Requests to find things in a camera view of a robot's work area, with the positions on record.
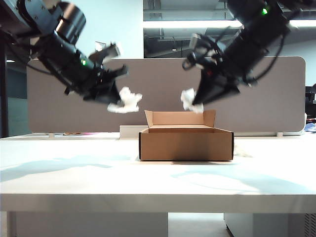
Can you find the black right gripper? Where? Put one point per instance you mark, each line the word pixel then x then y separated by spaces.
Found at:
pixel 229 71

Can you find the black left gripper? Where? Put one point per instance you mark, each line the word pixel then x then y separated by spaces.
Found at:
pixel 98 77

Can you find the white divider foot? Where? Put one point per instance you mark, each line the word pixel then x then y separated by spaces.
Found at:
pixel 279 134
pixel 51 135

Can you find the orange and pink desk items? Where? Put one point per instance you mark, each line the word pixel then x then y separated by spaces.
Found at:
pixel 74 134

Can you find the ceiling light strip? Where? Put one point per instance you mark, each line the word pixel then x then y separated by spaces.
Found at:
pixel 185 24

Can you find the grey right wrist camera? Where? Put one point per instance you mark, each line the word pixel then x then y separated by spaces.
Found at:
pixel 198 49

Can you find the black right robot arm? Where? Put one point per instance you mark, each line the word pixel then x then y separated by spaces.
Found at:
pixel 259 32

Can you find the large white paper ball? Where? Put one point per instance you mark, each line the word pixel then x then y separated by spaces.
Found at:
pixel 188 98

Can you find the brown cardboard box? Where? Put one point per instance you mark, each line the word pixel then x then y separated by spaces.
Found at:
pixel 185 148

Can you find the blue patterned cloth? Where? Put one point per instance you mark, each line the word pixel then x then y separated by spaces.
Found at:
pixel 310 129

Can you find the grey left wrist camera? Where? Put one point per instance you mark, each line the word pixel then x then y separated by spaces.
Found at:
pixel 107 53

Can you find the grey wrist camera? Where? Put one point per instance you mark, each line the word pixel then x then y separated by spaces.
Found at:
pixel 107 53
pixel 198 49

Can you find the grey desk divider panel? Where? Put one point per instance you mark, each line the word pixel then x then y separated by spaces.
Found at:
pixel 160 86

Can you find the framed wall poster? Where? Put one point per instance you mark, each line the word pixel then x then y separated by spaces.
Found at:
pixel 100 46

